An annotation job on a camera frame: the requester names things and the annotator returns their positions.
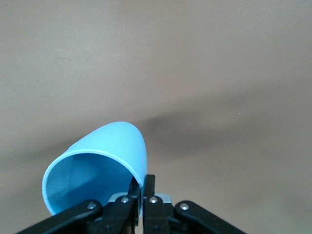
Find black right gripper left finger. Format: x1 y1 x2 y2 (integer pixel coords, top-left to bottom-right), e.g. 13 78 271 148
14 177 142 234

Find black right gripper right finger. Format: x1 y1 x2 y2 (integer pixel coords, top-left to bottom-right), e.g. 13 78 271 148
142 174 244 234

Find blue plastic cup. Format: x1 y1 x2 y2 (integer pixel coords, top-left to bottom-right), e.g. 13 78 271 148
41 121 149 217

